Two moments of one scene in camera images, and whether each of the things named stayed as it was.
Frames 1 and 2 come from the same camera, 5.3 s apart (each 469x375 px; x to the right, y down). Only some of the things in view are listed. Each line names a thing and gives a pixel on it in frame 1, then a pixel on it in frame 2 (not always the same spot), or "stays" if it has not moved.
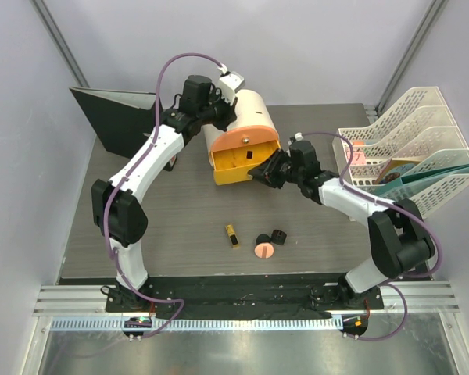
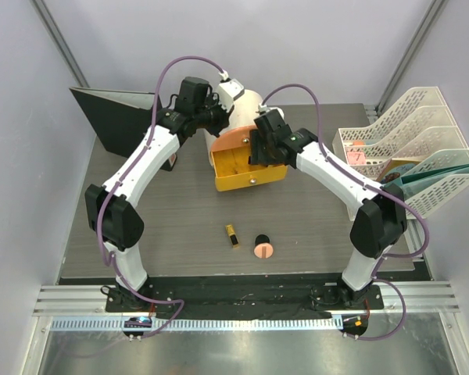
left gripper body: (219, 111) stays
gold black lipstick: (232, 236) stays
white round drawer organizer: (250, 137) stays
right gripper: (267, 171) → (256, 155)
